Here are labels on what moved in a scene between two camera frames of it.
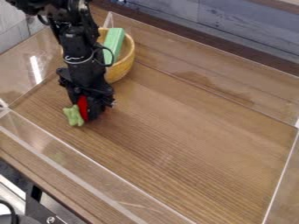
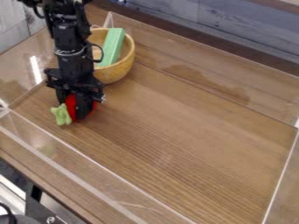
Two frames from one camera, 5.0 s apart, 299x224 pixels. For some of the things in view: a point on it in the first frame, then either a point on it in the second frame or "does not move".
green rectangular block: [113, 38] does not move
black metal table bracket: [35, 208] does not move
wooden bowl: [116, 70] does not move
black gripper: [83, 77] to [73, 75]
